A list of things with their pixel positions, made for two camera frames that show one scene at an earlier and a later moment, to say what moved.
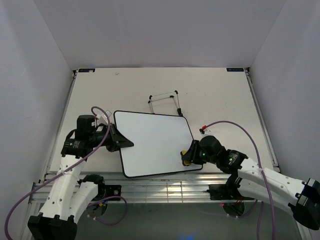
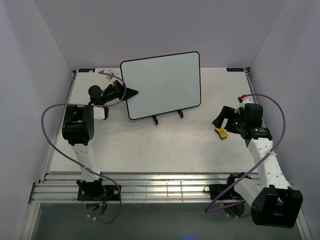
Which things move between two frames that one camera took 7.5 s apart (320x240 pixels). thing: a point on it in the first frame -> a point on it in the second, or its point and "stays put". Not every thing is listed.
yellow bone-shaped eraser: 185,163 -> 222,134
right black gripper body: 197,155 -> 235,122
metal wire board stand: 150,102 -> 181,114
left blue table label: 86,70 stays put
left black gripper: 118,140 -> 117,86
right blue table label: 235,69 stays put
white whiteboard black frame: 158,140 -> 165,84
